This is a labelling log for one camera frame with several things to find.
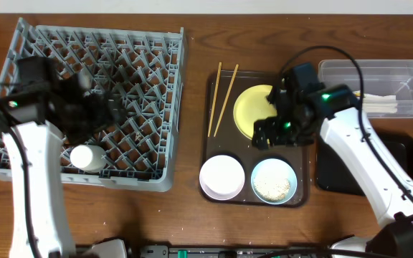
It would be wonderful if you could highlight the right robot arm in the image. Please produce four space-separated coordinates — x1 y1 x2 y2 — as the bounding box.
252 63 413 257

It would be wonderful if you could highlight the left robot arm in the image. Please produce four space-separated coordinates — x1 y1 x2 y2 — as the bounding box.
0 57 126 257

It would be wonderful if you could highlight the grey plastic dish rack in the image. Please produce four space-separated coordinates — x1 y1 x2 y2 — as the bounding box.
0 19 186 192

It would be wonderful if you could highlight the yellow round plate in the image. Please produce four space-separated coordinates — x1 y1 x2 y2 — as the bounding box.
233 85 277 140

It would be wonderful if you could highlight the light blue small bowl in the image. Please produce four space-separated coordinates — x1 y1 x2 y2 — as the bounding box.
250 158 298 205

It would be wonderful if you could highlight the black flat waste tray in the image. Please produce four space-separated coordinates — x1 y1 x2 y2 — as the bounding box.
315 130 413 196

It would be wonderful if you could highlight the white cup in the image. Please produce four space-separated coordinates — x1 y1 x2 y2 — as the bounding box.
70 145 106 173

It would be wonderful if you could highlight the black rail at table edge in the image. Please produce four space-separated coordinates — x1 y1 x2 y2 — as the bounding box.
139 244 376 258

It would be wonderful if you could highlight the clear plastic waste bin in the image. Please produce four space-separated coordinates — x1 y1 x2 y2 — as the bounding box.
318 59 413 119

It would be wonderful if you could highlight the white paper napkin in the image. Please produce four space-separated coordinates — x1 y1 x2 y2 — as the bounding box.
363 93 398 113

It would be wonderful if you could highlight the pink small bowl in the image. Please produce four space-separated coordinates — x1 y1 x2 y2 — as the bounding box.
199 155 245 201

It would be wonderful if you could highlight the dark brown serving tray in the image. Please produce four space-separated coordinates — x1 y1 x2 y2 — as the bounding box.
202 71 310 208

